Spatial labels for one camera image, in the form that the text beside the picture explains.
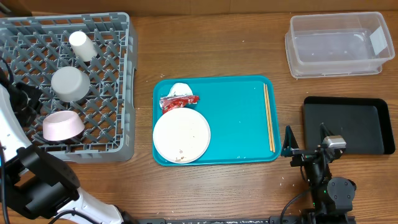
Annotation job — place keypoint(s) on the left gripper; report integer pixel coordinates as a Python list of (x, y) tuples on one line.
[(20, 101)]

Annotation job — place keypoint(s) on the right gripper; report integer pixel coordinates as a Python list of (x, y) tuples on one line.
[(303, 155)]

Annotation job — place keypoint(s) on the pink bowl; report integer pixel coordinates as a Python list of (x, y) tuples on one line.
[(62, 125)]

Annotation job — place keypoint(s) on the grey bowl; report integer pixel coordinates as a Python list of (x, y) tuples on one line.
[(70, 84)]

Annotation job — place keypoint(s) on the white cup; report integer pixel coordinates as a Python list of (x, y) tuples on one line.
[(82, 46)]

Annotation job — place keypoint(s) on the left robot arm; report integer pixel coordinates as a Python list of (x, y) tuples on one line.
[(36, 184)]

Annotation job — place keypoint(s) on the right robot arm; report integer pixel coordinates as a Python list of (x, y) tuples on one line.
[(332, 196)]

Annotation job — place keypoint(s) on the grey dishwasher rack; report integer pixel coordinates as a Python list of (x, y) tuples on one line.
[(34, 48)]

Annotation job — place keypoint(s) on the left wooden chopstick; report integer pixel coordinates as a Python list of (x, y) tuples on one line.
[(268, 114)]

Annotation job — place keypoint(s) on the wooden chopstick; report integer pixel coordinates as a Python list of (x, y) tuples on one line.
[(268, 114), (272, 125)]

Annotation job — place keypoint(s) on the black tray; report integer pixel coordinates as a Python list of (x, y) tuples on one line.
[(364, 123)]

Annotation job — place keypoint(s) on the right wooden chopstick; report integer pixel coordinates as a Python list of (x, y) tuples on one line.
[(272, 125)]

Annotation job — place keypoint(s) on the teal serving tray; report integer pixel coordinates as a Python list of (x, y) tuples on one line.
[(234, 107)]

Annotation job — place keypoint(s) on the clear plastic bin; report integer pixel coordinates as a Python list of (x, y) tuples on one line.
[(341, 44)]

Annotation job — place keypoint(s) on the large white plate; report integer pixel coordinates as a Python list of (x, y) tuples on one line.
[(181, 135)]

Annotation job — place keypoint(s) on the crumpled white tissue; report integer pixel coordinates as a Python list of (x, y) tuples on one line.
[(180, 89)]

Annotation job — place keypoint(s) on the red snack wrapper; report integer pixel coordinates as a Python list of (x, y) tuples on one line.
[(172, 102)]

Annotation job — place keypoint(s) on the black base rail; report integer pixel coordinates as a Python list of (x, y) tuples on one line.
[(217, 221)]

